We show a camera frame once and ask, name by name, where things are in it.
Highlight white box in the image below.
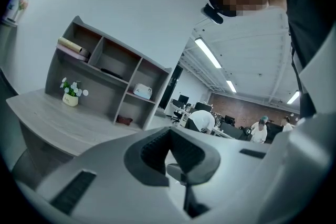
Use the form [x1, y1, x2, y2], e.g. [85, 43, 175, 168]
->
[133, 83, 153, 100]

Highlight black strap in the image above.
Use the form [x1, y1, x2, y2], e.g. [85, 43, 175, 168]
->
[288, 26, 317, 119]

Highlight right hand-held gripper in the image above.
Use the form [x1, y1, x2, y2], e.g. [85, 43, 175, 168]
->
[256, 31, 336, 224]

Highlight small wall shelf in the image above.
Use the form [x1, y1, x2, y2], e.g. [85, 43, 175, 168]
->
[0, 17, 18, 27]

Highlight person's black shirt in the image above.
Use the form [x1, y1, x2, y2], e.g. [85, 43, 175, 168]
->
[277, 0, 333, 71]

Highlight pink flat box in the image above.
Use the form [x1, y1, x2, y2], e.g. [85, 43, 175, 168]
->
[55, 43, 90, 63]

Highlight black flat device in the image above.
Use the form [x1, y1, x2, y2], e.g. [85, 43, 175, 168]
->
[100, 67, 124, 80]

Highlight grey wooden shelf hutch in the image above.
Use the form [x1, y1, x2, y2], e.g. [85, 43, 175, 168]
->
[44, 15, 173, 132]

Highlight white flowers in pot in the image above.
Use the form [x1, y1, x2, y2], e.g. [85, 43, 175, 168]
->
[59, 76, 89, 108]

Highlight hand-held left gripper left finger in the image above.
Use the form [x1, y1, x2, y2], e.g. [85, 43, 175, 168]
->
[15, 126, 191, 224]

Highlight black office chair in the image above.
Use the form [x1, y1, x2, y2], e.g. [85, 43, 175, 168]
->
[171, 108, 185, 124]

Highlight grey wooden desk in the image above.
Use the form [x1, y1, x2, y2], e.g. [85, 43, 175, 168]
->
[5, 88, 173, 187]

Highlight black head camera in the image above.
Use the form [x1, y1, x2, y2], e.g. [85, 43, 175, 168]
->
[201, 2, 224, 25]

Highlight black door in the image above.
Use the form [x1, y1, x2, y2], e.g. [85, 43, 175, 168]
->
[158, 64, 184, 111]

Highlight pink flowers in vase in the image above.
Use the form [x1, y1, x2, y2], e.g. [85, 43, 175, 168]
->
[7, 0, 29, 23]

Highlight beige paper roll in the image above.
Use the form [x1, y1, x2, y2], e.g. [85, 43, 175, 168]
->
[57, 36, 92, 57]

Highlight dark red pouch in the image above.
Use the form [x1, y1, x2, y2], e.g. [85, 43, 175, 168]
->
[116, 114, 134, 126]

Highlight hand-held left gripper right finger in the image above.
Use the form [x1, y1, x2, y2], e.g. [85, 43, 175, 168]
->
[170, 126, 272, 224]

